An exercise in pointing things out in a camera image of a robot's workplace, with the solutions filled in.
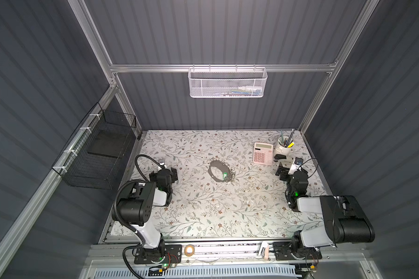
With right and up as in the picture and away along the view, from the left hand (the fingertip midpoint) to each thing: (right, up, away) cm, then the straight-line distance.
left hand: (161, 170), depth 95 cm
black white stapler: (+68, +7, +7) cm, 69 cm away
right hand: (+70, +3, -6) cm, 71 cm away
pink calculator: (+60, +9, +10) cm, 61 cm away
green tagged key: (+36, -4, +3) cm, 36 cm away
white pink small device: (+50, -31, -23) cm, 63 cm away
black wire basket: (-21, +9, -22) cm, 31 cm away
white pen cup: (+71, +14, +7) cm, 73 cm away
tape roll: (+17, -32, -20) cm, 41 cm away
